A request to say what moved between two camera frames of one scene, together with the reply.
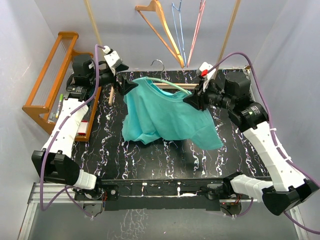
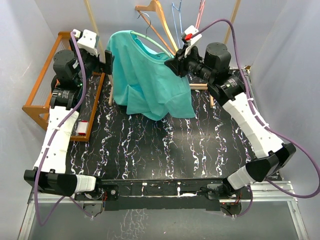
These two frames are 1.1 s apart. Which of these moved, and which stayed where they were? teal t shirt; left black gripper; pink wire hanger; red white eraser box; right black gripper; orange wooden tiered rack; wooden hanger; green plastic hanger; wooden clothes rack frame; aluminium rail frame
Moved: teal t shirt; right black gripper; left black gripper; green plastic hanger
Stayed: aluminium rail frame; wooden clothes rack frame; red white eraser box; wooden hanger; orange wooden tiered rack; pink wire hanger
